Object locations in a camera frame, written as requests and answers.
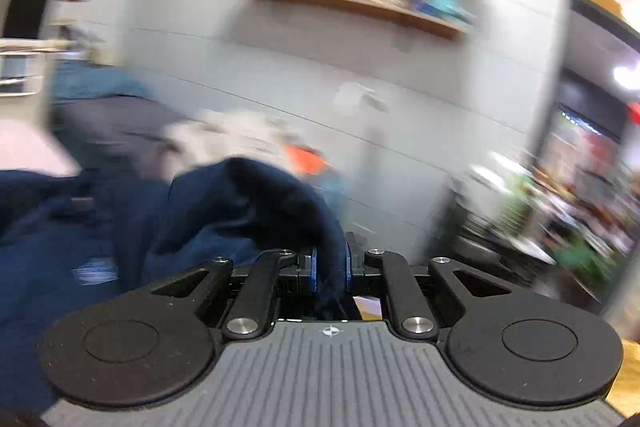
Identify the orange cloth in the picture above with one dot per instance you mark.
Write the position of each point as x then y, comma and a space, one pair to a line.
305, 159

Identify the dark framed glass cabinet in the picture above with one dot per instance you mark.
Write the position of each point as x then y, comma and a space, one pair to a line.
595, 147

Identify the white shelf unit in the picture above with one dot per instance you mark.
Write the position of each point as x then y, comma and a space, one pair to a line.
20, 67

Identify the white cloth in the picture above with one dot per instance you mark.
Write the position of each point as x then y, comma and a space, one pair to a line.
235, 134

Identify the black stand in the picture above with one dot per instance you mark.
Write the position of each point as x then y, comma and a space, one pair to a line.
490, 252

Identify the light blue cloth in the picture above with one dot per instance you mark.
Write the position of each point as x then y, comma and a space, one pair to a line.
331, 194

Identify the navy blue jacket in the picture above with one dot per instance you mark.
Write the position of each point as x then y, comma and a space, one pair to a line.
225, 207

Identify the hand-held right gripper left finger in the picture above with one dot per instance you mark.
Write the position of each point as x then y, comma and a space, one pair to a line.
313, 274

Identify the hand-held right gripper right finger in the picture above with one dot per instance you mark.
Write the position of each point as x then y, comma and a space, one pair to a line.
348, 270

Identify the teal cloth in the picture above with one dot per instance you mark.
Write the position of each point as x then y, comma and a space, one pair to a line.
95, 79

